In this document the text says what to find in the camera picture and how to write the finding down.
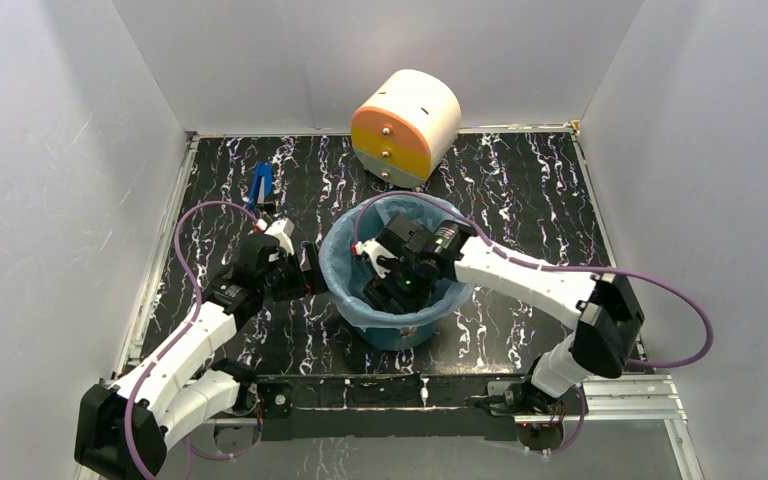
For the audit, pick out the light blue plastic bag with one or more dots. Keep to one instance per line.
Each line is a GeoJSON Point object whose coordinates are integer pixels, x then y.
{"type": "Point", "coordinates": [346, 274]}

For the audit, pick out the white drawer box orange front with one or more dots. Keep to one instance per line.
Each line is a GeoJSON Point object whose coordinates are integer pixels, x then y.
{"type": "Point", "coordinates": [402, 131]}

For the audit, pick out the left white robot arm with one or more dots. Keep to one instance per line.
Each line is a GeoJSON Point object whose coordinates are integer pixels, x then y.
{"type": "Point", "coordinates": [126, 429]}

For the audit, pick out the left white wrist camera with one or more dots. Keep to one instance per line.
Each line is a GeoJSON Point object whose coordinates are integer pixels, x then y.
{"type": "Point", "coordinates": [282, 230]}

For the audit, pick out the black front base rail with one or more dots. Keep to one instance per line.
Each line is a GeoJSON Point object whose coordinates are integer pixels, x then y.
{"type": "Point", "coordinates": [486, 406]}

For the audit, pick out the blue stapler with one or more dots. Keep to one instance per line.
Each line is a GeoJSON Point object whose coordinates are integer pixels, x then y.
{"type": "Point", "coordinates": [261, 195]}

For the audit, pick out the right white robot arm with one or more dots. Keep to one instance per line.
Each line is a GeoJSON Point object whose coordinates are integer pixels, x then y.
{"type": "Point", "coordinates": [600, 310]}

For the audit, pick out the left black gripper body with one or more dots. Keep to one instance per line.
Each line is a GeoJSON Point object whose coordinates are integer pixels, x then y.
{"type": "Point", "coordinates": [286, 282]}

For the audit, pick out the teal plastic trash bin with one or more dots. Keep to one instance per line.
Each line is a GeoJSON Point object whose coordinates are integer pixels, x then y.
{"type": "Point", "coordinates": [388, 332]}

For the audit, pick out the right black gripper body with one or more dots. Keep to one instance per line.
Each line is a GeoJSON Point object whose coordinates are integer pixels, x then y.
{"type": "Point", "coordinates": [404, 285]}

